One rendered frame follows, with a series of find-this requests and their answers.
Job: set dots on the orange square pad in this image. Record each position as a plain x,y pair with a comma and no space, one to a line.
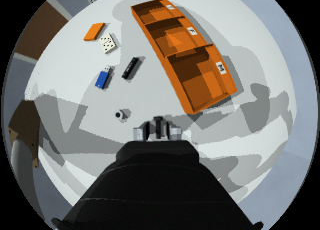
94,31

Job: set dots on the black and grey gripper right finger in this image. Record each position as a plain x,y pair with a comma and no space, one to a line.
173,132

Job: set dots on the white domino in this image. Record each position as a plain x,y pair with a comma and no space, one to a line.
107,43

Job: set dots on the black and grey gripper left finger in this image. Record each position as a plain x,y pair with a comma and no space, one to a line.
142,132

